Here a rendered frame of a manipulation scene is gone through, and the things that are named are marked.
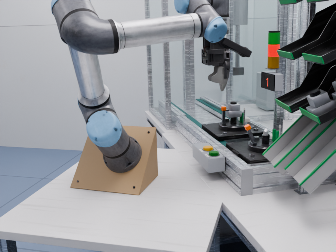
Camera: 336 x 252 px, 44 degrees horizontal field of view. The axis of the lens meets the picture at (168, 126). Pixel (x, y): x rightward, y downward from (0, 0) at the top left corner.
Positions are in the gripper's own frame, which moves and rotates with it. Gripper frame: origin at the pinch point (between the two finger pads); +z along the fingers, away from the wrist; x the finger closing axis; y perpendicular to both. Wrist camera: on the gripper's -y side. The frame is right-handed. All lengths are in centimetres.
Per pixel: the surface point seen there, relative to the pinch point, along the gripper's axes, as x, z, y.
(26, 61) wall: -374, 17, 102
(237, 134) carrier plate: -28.2, 26.4, -17.3
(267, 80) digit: -24.3, 2.6, -29.1
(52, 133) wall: -362, 103, 80
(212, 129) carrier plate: -40.4, 26.3, -9.6
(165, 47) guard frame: -87, -10, 1
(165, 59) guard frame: -87, -3, 1
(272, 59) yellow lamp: -22.3, -6.7, -30.1
